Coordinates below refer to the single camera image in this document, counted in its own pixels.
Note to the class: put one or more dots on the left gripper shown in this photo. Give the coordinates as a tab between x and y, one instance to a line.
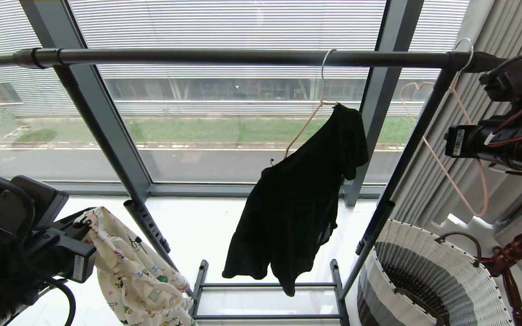
68	258

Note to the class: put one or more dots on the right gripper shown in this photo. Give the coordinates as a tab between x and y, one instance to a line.
469	142

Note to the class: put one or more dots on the cream printed garment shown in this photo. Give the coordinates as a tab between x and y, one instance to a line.
138	280

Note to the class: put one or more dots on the pink clothes hanger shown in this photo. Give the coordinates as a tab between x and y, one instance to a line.
304	130
447	172

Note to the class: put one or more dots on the black garment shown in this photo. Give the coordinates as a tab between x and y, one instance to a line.
297	203

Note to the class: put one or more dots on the white laundry basket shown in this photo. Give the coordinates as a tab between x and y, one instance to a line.
469	280

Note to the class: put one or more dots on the black clothes rack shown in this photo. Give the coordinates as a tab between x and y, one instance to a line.
197	56

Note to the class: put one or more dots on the dark brown wooden coat stand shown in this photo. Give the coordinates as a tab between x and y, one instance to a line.
519	244

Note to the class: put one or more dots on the beige curtain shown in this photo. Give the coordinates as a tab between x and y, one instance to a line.
505	27

